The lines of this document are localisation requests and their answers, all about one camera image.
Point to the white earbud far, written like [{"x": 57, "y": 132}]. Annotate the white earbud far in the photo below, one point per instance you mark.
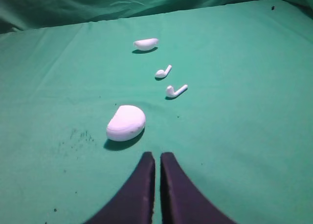
[{"x": 163, "y": 73}]

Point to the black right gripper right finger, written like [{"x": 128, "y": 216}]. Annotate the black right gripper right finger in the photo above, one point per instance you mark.
[{"x": 181, "y": 200}]

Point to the white earbud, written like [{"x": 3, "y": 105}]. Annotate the white earbud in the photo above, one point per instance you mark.
[
  {"x": 171, "y": 93},
  {"x": 163, "y": 73}
]

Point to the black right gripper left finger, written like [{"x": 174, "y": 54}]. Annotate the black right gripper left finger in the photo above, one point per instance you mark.
[{"x": 134, "y": 201}]

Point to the white earphone case body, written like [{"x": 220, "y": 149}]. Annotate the white earphone case body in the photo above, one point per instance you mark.
[{"x": 127, "y": 123}]

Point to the green table cloth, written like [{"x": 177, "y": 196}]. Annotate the green table cloth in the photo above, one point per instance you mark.
[{"x": 242, "y": 131}]

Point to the white earbud near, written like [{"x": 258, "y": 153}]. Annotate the white earbud near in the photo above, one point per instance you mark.
[{"x": 171, "y": 93}]

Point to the white earphone case lid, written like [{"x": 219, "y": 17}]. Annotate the white earphone case lid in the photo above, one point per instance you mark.
[{"x": 146, "y": 44}]

